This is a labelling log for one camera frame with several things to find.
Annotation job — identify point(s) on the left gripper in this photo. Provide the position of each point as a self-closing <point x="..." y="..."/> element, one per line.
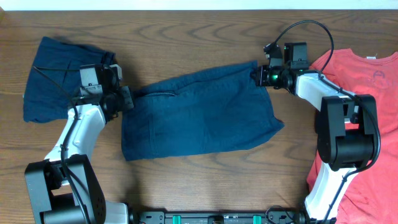
<point x="129" y="102"/>

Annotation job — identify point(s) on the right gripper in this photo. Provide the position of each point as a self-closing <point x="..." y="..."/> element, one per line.
<point x="262" y="81"/>

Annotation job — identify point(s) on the navy shorts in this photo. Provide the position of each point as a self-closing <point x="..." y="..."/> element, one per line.
<point x="214" y="110"/>
<point x="59" y="62"/>

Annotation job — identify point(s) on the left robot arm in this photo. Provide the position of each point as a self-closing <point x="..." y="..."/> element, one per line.
<point x="63" y="187"/>

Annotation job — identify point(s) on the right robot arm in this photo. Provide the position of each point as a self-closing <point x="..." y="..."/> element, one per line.
<point x="348" y="142"/>

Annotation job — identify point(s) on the folded navy shorts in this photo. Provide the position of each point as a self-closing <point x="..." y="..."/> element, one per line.
<point x="59" y="62"/>

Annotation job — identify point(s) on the red t-shirt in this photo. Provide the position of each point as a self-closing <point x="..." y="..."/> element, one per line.
<point x="372" y="195"/>

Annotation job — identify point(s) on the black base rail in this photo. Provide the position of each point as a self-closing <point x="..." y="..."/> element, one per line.
<point x="217" y="217"/>

